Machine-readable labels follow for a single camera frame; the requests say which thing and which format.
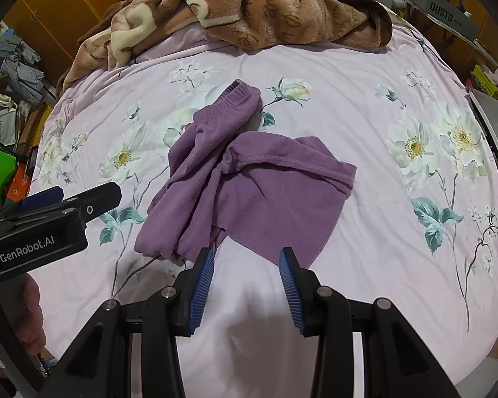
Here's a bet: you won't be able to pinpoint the pink floral bedsheet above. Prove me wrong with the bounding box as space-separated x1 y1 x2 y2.
27 0 498 398

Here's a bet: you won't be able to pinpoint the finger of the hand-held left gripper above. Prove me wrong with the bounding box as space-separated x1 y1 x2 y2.
66 182 122 229
19 186 64 212

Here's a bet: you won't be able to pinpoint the long grey cardboard box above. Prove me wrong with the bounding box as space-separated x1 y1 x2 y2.
400 0 480 42

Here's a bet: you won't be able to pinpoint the purple pants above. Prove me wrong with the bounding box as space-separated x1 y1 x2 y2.
135 81 356 267

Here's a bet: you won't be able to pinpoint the orange box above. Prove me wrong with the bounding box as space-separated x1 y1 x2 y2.
6 162 34 204

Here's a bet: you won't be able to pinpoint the brown patterned blanket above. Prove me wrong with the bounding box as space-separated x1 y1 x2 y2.
58 0 393 100

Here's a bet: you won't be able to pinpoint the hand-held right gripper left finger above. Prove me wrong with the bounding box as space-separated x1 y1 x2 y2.
39 248 215 398

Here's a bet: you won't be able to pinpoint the wooden wardrobe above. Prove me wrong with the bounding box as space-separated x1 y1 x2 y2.
4 0 125 88

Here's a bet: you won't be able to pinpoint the person's left hand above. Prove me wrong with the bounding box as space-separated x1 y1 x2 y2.
17 276 47 355

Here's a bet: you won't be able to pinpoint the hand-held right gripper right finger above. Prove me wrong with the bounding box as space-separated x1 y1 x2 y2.
279 247 461 398

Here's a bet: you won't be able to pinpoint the pile of grey clothes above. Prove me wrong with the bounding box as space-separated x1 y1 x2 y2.
0 33 46 104

